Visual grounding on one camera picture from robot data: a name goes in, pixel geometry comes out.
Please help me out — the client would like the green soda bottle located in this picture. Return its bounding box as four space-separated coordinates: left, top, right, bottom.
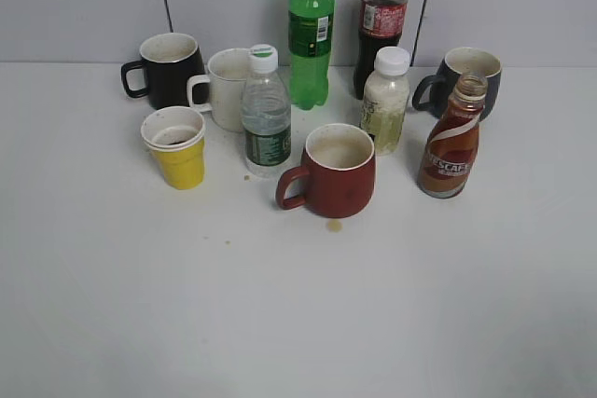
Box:
288 0 335 110

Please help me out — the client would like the dark grey ceramic mug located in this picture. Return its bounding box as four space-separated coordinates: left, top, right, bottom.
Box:
411 47 502 120

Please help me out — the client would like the white capped milky drink bottle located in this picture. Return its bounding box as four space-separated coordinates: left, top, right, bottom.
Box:
360 46 410 156

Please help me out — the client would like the yellow paper cup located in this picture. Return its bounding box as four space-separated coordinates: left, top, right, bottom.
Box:
140 106 206 190

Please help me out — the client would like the brown Nescafe coffee bottle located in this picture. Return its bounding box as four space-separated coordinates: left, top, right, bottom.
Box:
417 72 488 199

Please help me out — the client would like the white ceramic mug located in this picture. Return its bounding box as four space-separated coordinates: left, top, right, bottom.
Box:
187 48 249 132

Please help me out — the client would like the clear water bottle green label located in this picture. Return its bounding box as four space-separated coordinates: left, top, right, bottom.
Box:
241 44 291 178

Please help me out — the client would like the cola bottle red label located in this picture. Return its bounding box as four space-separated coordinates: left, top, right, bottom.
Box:
353 0 409 100

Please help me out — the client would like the black ceramic mug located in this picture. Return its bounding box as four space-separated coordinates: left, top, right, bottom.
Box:
120 33 205 109

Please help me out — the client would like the red ceramic mug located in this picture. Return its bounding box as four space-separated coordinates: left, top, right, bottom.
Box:
275 123 376 219

